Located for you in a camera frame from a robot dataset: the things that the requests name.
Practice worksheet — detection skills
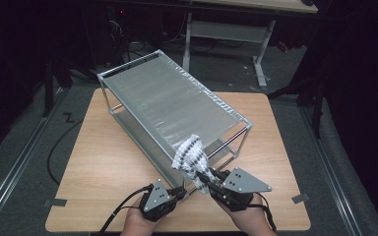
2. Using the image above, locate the white cloth with grey diamonds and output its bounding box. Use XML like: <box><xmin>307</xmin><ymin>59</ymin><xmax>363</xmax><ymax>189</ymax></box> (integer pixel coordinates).
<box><xmin>170</xmin><ymin>133</ymin><xmax>220</xmax><ymax>196</ymax></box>

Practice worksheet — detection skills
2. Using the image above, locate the person's left hand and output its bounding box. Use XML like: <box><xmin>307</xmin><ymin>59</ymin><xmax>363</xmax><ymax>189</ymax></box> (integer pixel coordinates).
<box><xmin>119</xmin><ymin>204</ymin><xmax>165</xmax><ymax>236</ymax></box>

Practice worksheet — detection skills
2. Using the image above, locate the dark computer tower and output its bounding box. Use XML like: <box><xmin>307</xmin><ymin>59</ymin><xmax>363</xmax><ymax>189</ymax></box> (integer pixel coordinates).
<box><xmin>105</xmin><ymin>5</ymin><xmax>130</xmax><ymax>67</ymax></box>

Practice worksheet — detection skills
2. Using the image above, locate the left hand-held gripper black cable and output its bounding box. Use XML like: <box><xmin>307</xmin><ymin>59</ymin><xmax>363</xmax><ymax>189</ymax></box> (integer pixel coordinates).
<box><xmin>97</xmin><ymin>183</ymin><xmax>155</xmax><ymax>236</ymax></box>

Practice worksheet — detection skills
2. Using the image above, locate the black floor cable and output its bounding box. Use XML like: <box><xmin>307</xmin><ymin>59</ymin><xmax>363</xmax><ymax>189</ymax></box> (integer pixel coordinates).
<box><xmin>46</xmin><ymin>118</ymin><xmax>85</xmax><ymax>186</ymax></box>

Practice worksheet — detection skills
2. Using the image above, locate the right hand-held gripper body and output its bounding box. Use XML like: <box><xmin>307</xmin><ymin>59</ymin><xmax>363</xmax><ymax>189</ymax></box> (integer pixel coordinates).
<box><xmin>209</xmin><ymin>166</ymin><xmax>274</xmax><ymax>212</ymax></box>

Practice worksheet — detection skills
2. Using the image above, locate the black metal stand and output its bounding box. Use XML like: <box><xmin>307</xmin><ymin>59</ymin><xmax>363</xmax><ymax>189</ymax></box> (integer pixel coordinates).
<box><xmin>41</xmin><ymin>56</ymin><xmax>103</xmax><ymax>119</ymax></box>
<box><xmin>270</xmin><ymin>74</ymin><xmax>327</xmax><ymax>140</ymax></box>

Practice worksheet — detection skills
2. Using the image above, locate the bundle of black cables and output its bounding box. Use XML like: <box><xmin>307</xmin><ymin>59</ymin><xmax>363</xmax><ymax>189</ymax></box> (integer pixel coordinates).
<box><xmin>115</xmin><ymin>40</ymin><xmax>154</xmax><ymax>72</ymax></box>

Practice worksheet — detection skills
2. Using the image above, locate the desk with white metal legs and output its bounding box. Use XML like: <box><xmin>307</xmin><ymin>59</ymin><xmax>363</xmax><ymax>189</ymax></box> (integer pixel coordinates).
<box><xmin>179</xmin><ymin>0</ymin><xmax>319</xmax><ymax>89</ymax></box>

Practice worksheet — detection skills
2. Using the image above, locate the metal floor rail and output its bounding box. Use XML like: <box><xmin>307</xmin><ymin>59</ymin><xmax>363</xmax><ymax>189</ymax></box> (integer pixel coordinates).
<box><xmin>298</xmin><ymin>105</ymin><xmax>364</xmax><ymax>236</ymax></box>
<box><xmin>0</xmin><ymin>87</ymin><xmax>65</xmax><ymax>228</ymax></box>

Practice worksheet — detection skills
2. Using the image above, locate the hand-held gripper black cable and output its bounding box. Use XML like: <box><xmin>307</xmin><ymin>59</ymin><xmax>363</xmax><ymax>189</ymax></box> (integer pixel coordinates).
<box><xmin>97</xmin><ymin>183</ymin><xmax>155</xmax><ymax>236</ymax></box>
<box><xmin>248</xmin><ymin>192</ymin><xmax>279</xmax><ymax>233</ymax></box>

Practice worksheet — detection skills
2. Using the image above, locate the grey tape strip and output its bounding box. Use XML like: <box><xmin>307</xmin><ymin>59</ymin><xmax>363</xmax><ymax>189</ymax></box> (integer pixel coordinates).
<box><xmin>290</xmin><ymin>193</ymin><xmax>311</xmax><ymax>205</ymax></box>
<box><xmin>42</xmin><ymin>198</ymin><xmax>69</xmax><ymax>208</ymax></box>

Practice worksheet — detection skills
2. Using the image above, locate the grey two-tier metal rack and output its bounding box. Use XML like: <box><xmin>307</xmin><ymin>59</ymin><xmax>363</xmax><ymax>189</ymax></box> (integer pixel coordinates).
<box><xmin>95</xmin><ymin>48</ymin><xmax>254</xmax><ymax>199</ymax></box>

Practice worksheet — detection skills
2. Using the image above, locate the right hand-held gripper black cable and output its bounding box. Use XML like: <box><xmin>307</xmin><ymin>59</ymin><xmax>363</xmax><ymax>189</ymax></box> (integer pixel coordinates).
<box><xmin>248</xmin><ymin>192</ymin><xmax>279</xmax><ymax>233</ymax></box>

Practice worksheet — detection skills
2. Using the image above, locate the person's right hand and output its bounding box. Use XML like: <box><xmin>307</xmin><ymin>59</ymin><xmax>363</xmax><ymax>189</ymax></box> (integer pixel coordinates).
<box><xmin>216</xmin><ymin>193</ymin><xmax>278</xmax><ymax>236</ymax></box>

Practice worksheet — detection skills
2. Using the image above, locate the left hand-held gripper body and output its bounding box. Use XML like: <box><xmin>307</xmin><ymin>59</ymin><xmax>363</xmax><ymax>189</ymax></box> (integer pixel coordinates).
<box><xmin>139</xmin><ymin>178</ymin><xmax>179</xmax><ymax>223</ymax></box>

